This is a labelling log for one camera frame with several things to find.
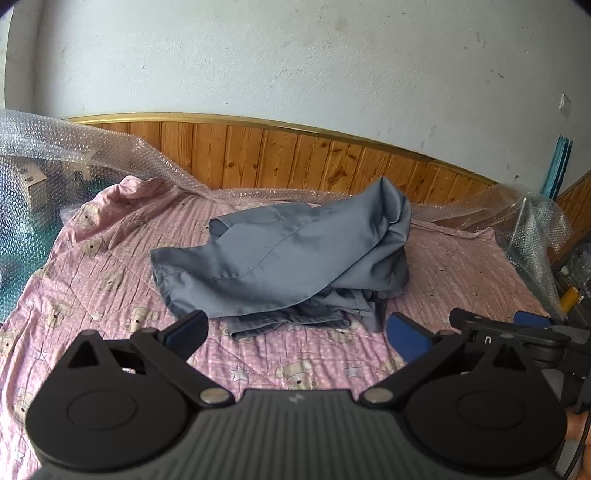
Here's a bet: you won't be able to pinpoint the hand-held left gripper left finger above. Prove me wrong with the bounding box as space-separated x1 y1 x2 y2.
51 310 233 408

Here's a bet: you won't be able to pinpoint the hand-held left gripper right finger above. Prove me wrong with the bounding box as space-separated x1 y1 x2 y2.
360 313 546 409

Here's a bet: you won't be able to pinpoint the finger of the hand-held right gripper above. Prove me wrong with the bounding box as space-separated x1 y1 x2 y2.
450 309 573 367
513 312 555 326

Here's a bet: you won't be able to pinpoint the grey pants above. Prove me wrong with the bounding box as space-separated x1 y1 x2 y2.
149 176 413 342

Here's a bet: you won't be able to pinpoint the person's right hand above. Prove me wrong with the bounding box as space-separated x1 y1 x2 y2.
570 406 591 480

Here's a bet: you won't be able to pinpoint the clear plastic bags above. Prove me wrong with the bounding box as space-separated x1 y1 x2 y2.
561 249 591 291

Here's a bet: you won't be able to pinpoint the pink bear print blanket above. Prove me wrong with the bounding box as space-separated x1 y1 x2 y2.
0 175 555 480

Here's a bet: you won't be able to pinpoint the teal boards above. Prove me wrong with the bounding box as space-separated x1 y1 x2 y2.
544 134 573 199

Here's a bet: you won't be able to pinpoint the teal mattress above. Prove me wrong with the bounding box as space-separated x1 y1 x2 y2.
0 222 65 319

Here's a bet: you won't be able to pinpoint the clear bubble wrap sheet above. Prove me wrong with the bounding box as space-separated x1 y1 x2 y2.
0 108 573 319

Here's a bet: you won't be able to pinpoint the small cardboard box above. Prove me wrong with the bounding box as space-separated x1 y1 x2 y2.
18 166 51 210

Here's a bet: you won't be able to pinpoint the black cable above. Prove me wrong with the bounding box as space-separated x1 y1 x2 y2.
551 434 585 480

